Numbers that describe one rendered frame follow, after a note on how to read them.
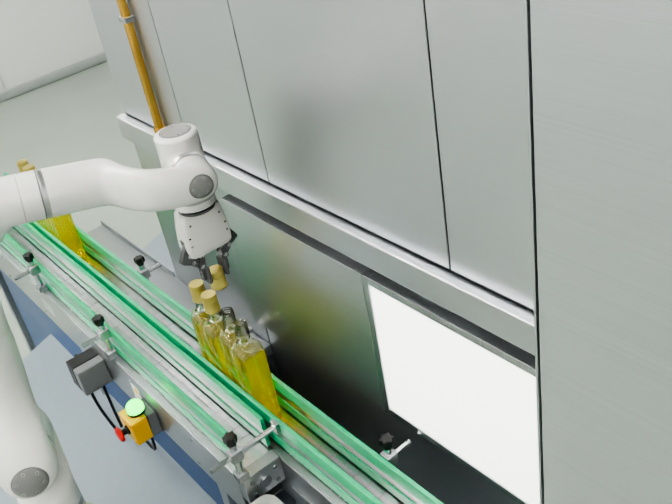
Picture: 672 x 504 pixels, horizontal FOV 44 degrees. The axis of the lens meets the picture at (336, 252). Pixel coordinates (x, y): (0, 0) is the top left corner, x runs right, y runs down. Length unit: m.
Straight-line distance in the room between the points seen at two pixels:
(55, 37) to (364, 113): 6.54
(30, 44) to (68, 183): 6.17
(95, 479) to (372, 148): 1.35
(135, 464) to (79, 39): 5.87
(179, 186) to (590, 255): 1.04
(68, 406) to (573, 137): 2.24
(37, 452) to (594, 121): 1.42
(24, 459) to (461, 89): 1.10
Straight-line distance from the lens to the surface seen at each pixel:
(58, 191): 1.54
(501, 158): 1.15
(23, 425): 1.74
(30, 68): 7.73
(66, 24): 7.79
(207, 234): 1.66
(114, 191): 1.55
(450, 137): 1.20
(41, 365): 2.83
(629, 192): 0.52
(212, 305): 1.83
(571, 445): 0.69
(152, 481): 2.29
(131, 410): 2.10
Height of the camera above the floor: 2.35
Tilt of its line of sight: 33 degrees down
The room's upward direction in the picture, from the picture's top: 11 degrees counter-clockwise
